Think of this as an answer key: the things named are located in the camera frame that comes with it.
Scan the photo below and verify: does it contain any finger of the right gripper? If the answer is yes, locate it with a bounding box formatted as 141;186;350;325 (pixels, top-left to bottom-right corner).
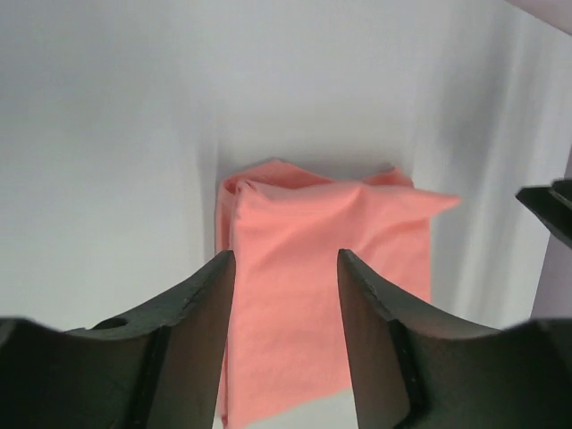
516;179;572;248

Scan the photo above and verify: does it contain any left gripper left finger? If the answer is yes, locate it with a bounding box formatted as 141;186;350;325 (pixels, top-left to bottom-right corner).
1;251;235;428

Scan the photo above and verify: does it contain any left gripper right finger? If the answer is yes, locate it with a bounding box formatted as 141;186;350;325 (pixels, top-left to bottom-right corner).
337;249;571;428

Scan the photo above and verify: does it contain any salmon pink t shirt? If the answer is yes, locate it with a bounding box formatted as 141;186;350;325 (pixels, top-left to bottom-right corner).
216;160;459;428

